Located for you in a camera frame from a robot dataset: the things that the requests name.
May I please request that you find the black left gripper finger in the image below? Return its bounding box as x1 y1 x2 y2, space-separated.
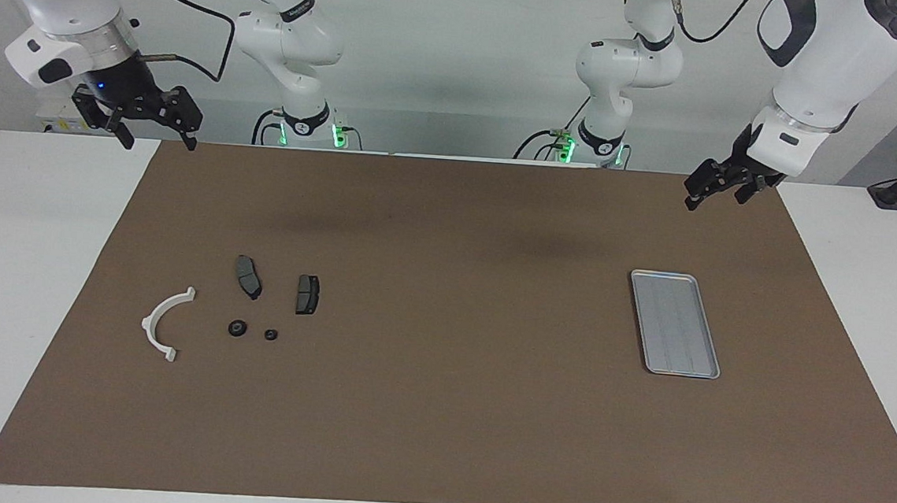
733 179 765 208
682 156 733 215

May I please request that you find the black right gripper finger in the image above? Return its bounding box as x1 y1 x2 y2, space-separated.
154 84 206 152
68 86 139 150

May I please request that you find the silver metal tray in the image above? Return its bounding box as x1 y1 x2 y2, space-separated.
623 268 728 380

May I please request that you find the curved grey brake pad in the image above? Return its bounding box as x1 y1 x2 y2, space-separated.
234 254 265 301

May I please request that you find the rectangular grey brake pad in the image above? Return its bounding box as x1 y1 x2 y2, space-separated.
294 273 323 317

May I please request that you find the brown table mat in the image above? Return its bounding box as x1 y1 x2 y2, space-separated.
0 125 897 503

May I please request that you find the white wall box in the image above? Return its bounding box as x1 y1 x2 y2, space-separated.
35 89 124 138

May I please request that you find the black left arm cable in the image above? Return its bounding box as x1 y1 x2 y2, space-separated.
667 0 762 49

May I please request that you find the thin black base cable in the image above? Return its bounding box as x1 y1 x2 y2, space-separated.
561 94 595 136

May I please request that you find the white semicircular bracket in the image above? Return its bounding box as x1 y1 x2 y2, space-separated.
139 284 198 365

